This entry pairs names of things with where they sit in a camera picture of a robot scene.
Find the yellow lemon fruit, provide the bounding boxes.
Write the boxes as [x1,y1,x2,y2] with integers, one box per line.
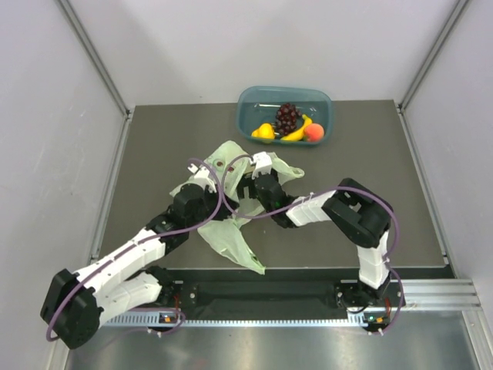
[251,123,276,140]

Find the orange peach fruit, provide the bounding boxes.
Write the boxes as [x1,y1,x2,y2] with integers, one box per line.
[304,123,325,143]

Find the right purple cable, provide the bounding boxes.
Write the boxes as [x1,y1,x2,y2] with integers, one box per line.
[221,154,405,335]

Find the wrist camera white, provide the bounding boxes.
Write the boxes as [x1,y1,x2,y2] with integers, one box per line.
[187,163,217,193]
[250,151,273,179]

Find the right aluminium frame post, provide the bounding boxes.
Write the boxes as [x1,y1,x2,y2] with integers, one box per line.
[397,0,471,115]

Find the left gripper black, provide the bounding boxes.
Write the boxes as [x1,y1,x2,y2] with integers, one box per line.
[187,183,239,229]

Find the dark red grape bunch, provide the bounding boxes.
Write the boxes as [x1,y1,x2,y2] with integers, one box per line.
[274,103,301,136]

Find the yellow banana fruit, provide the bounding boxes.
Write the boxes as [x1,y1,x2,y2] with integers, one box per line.
[280,115,313,142]

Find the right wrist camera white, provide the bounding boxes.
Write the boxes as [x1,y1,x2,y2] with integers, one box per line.
[250,151,273,179]

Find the aluminium frame post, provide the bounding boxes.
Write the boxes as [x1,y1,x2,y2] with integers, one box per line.
[397,0,471,115]
[55,0,130,116]

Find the left aluminium frame post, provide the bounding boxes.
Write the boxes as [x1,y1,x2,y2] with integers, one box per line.
[55,0,130,116]

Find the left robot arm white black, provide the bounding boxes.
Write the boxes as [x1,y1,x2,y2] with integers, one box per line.
[40,181,239,349]

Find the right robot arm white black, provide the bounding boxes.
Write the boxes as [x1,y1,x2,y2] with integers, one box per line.
[236,174,392,313]

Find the teal plastic container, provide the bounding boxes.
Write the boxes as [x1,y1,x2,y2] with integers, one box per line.
[236,86,334,146]

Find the light green plastic bag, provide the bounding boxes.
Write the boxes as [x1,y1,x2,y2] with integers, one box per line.
[169,140,306,275]

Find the grey slotted cable duct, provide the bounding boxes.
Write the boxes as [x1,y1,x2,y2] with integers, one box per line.
[102,311,386,328]

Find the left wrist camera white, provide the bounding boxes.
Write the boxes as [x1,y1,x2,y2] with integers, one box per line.
[187,163,217,193]

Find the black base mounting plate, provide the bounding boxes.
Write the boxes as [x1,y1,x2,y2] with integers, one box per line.
[150,267,402,321]

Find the aluminium rail profile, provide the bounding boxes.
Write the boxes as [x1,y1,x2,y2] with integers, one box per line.
[402,279,481,311]

